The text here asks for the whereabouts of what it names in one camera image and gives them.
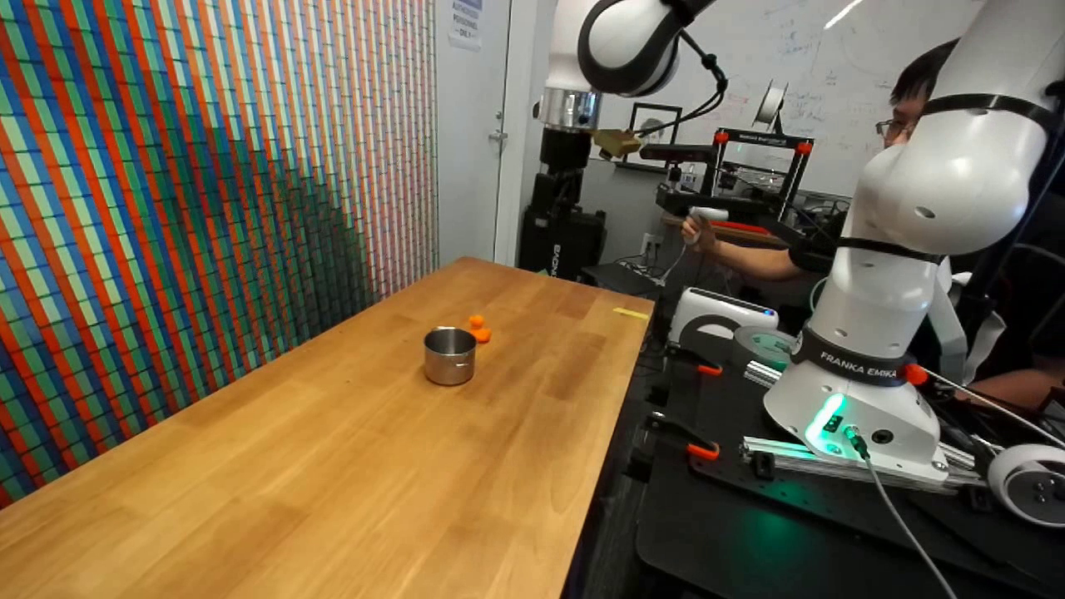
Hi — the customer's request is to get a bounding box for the paper notice sheet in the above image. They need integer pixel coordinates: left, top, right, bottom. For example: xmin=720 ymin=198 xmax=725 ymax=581
xmin=446 ymin=0 xmax=491 ymax=49

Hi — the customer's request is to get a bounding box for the person's bare forearm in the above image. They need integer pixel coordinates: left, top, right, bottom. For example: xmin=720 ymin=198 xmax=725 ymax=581
xmin=964 ymin=364 xmax=1065 ymax=421
xmin=710 ymin=236 xmax=810 ymax=282

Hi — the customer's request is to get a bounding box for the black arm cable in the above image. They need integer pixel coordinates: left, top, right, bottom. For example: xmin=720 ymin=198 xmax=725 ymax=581
xmin=635 ymin=30 xmax=736 ymax=148

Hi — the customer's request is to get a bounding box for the black orange bar clamp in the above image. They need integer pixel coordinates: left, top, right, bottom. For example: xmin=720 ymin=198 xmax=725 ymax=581
xmin=653 ymin=342 xmax=725 ymax=385
xmin=626 ymin=410 xmax=725 ymax=482

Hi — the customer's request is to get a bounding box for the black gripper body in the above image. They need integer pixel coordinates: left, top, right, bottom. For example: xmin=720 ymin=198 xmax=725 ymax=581
xmin=541 ymin=125 xmax=599 ymax=184

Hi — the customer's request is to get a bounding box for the white door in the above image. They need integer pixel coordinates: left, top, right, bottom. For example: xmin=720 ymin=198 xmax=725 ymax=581
xmin=436 ymin=0 xmax=516 ymax=270

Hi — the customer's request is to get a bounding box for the colourful cube mosaic panel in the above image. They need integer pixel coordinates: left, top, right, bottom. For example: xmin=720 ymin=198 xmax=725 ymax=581
xmin=0 ymin=0 xmax=439 ymax=514

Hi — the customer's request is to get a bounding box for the person's head with glasses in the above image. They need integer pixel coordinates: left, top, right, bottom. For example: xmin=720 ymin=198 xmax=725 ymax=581
xmin=871 ymin=37 xmax=964 ymax=152

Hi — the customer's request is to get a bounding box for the person's bare hand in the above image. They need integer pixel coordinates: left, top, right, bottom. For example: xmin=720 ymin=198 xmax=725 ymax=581
xmin=680 ymin=215 xmax=720 ymax=255

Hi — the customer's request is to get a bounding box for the white box device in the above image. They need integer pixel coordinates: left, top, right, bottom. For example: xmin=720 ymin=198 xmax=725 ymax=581
xmin=667 ymin=282 xmax=782 ymax=350

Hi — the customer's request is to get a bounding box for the white cable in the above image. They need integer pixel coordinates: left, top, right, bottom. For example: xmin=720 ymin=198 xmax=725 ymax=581
xmin=849 ymin=438 xmax=958 ymax=599

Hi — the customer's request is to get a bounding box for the small silver metal pot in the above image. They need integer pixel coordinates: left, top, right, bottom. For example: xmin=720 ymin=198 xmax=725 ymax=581
xmin=421 ymin=322 xmax=478 ymax=390

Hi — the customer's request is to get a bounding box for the white round device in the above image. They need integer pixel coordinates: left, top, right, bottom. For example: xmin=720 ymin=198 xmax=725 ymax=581
xmin=984 ymin=440 xmax=1065 ymax=534

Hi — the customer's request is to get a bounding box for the black robot cart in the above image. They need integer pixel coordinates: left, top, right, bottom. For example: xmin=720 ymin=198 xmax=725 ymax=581
xmin=578 ymin=330 xmax=1065 ymax=599

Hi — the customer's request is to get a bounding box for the whiteboard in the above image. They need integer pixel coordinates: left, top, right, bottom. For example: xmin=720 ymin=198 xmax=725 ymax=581
xmin=597 ymin=0 xmax=984 ymax=203

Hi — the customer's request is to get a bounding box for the black orange 3D printer frame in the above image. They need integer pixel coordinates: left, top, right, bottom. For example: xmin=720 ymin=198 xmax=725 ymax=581
xmin=656 ymin=125 xmax=820 ymax=231

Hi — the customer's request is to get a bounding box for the black picture frame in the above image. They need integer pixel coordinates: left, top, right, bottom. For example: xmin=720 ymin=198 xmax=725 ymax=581
xmin=626 ymin=100 xmax=687 ymax=150

